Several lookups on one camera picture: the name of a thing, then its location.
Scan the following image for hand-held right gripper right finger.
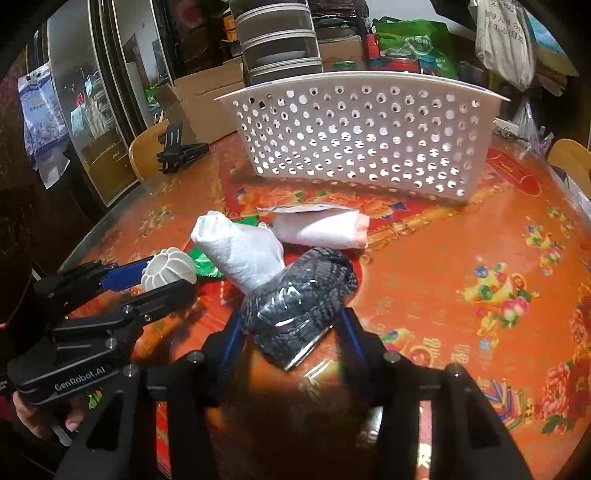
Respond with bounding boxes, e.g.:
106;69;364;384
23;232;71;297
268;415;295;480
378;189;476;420
337;307;536;480

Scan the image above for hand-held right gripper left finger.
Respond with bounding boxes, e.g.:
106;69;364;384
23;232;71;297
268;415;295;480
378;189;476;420
55;315;247;480

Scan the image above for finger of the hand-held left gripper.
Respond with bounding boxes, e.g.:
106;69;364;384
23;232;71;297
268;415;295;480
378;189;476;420
34;257;158;315
117;281;200;334

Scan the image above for white ribbed plastic ball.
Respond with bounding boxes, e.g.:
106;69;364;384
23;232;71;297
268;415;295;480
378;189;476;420
141;247;198;292

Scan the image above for grey black packaged socks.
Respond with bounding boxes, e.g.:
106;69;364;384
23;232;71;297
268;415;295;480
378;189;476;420
238;247;360;371

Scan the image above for person's left hand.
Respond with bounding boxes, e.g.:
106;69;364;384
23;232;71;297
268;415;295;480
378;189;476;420
11;391;89;446

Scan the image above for white rolled towel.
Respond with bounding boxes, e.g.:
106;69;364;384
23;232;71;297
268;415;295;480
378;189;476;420
190;210;287;294

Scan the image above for white towel with pink edge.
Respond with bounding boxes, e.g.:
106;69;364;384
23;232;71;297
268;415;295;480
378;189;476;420
270;205;370;250

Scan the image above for red floral tablecloth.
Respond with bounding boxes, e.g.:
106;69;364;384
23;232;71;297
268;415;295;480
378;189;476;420
60;134;591;480

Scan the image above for wooden chair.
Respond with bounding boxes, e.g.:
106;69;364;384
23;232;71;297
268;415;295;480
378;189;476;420
128;121;185;183
547;138;591;195

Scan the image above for black folding phone stand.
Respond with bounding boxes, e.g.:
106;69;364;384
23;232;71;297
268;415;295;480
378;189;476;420
156;121;211;174

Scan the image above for blue and white printed bag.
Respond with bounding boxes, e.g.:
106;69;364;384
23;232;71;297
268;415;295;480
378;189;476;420
18;65;70;188

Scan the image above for white perforated plastic basket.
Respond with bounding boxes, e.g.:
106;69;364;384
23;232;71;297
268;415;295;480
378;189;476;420
213;71;512;201

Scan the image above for clear plastic bag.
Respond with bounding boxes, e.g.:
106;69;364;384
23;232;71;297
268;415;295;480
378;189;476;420
496;102;555;153

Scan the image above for stacked clear food containers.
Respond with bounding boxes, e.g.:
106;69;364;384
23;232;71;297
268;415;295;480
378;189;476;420
233;0;324;86

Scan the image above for small brown cardboard box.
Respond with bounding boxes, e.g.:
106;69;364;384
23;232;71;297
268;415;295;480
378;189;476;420
318;34;370;72

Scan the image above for green shopping bag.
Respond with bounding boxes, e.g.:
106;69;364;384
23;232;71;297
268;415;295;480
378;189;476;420
369;18;460;79

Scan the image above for white printed hanging bag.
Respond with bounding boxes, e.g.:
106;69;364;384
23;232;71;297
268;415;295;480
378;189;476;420
468;0;539;90

